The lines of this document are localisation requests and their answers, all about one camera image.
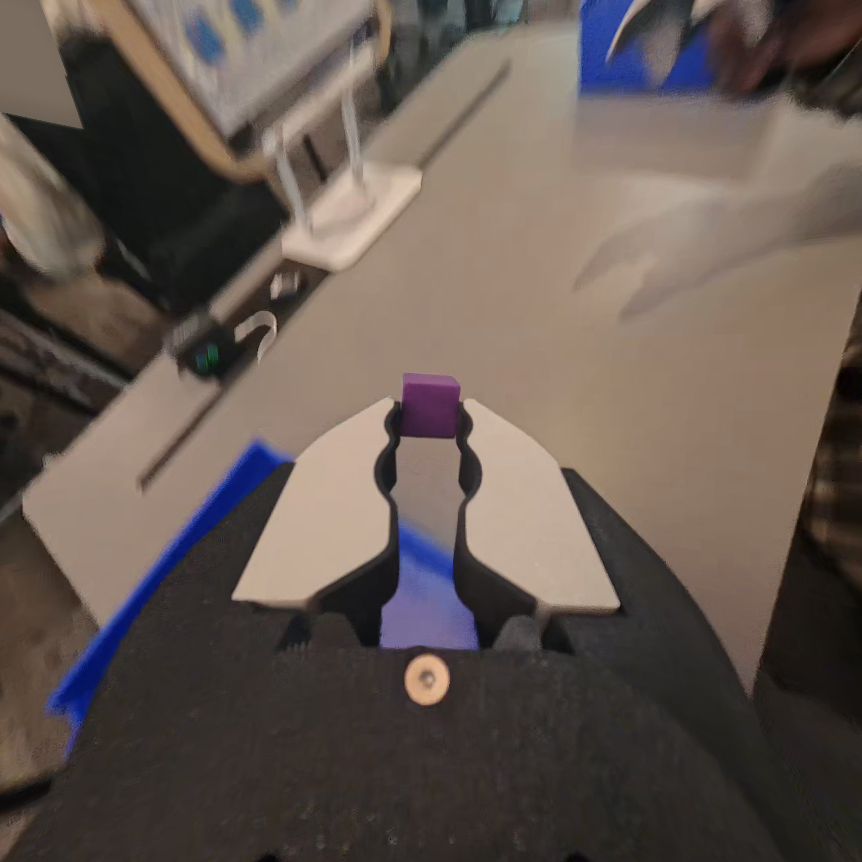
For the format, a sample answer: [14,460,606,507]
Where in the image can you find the white cable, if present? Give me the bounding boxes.
[234,310,279,366]

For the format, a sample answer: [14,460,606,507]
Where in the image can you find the purple cube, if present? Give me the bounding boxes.
[400,372,462,439]

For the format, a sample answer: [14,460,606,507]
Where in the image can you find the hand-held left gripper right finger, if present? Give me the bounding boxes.
[453,399,620,624]

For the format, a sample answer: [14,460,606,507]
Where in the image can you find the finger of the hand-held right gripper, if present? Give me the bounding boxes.
[605,0,684,68]

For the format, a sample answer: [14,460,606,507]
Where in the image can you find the person's right hand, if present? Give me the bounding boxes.
[707,0,862,98]

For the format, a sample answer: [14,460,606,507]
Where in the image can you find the person's plaid shirt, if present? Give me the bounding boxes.
[805,350,862,587]

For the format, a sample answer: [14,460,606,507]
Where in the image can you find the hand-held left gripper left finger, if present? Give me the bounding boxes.
[231,396,401,612]

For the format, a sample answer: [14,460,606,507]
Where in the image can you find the wood-framed instruction board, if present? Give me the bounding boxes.
[88,0,393,184]

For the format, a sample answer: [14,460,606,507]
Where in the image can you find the blue plastic bin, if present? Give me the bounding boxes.
[46,438,480,756]
[578,0,727,95]

